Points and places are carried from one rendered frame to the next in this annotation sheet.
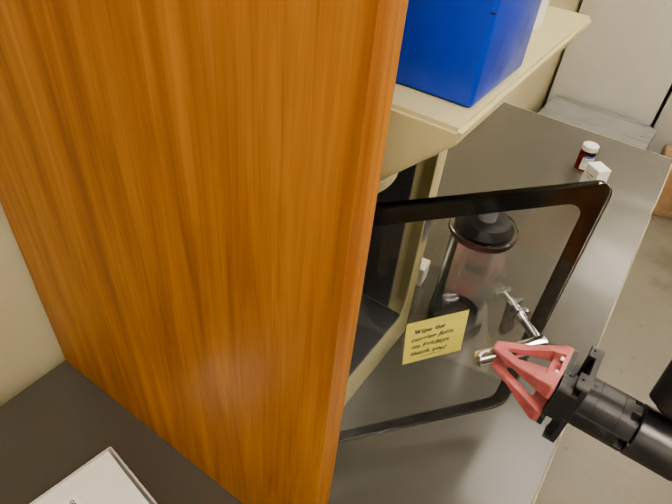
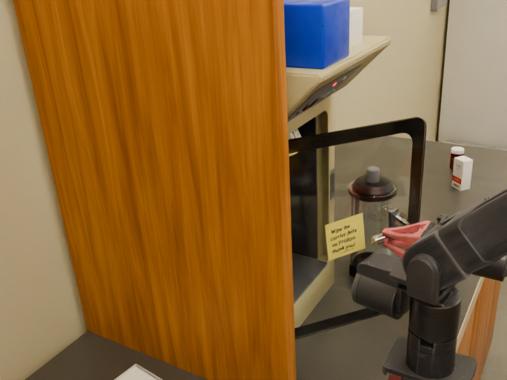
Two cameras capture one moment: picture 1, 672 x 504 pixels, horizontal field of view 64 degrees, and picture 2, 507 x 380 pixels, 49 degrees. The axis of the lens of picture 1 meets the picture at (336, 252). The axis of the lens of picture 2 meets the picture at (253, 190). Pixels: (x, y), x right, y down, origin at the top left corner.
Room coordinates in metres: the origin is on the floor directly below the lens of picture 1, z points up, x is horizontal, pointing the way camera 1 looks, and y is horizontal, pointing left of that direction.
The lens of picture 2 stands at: (-0.46, 0.01, 1.69)
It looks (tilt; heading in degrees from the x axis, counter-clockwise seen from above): 24 degrees down; 1
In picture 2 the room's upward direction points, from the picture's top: 4 degrees counter-clockwise
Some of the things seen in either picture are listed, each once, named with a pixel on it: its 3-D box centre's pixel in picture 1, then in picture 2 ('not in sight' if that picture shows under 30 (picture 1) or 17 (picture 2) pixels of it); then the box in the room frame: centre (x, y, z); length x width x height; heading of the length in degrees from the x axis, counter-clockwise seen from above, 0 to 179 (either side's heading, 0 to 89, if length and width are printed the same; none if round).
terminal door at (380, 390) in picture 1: (437, 333); (346, 234); (0.42, -0.13, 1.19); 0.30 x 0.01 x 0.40; 110
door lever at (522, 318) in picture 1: (506, 339); (391, 230); (0.42, -0.21, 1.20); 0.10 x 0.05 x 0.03; 110
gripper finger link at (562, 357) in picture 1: (530, 374); (408, 243); (0.37, -0.23, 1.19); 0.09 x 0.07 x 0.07; 59
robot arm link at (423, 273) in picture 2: not in sight; (404, 277); (0.10, -0.15, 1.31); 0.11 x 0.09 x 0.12; 48
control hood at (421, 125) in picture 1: (464, 95); (328, 81); (0.47, -0.10, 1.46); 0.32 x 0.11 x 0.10; 149
